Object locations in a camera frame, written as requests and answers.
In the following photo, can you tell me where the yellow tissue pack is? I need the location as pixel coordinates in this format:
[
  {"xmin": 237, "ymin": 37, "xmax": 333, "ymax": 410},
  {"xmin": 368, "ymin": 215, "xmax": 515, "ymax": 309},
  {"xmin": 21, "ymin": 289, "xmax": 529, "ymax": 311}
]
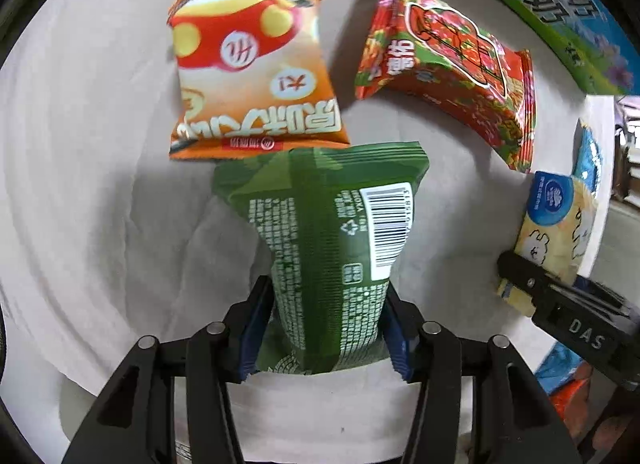
[{"xmin": 496, "ymin": 169, "xmax": 600, "ymax": 319}]

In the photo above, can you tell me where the blue snack bar packet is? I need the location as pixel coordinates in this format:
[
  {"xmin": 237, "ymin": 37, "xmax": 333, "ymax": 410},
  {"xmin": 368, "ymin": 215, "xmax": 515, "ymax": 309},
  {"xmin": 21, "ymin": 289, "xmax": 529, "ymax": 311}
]
[{"xmin": 573, "ymin": 120, "xmax": 602, "ymax": 197}]

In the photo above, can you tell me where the green snack bag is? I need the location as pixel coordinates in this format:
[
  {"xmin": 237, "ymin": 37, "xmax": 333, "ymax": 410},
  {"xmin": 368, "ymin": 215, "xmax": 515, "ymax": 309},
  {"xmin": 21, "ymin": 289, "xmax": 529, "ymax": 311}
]
[{"xmin": 213, "ymin": 141, "xmax": 430, "ymax": 375}]

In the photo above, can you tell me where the red floral snack bag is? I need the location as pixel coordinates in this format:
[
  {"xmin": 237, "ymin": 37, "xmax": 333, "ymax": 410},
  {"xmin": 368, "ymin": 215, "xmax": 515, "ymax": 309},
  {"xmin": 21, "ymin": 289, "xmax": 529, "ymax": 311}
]
[{"xmin": 355, "ymin": 0, "xmax": 536, "ymax": 173}]

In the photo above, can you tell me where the orange mushroom snack bag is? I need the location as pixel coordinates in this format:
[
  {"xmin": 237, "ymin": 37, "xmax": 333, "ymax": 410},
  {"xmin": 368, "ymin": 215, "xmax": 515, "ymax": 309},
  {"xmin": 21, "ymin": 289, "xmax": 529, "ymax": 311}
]
[{"xmin": 168, "ymin": 0, "xmax": 349, "ymax": 160}]

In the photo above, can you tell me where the white tablecloth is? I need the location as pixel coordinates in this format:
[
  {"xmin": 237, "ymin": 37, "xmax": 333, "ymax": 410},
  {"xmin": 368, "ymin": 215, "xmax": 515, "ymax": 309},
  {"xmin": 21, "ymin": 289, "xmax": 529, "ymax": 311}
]
[{"xmin": 0, "ymin": 0, "xmax": 618, "ymax": 464}]

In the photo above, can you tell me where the milk carton cardboard box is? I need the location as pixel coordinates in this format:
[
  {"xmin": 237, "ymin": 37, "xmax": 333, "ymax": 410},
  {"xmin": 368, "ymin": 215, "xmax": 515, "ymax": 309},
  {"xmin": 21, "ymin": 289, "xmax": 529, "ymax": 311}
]
[{"xmin": 501, "ymin": 0, "xmax": 639, "ymax": 96}]

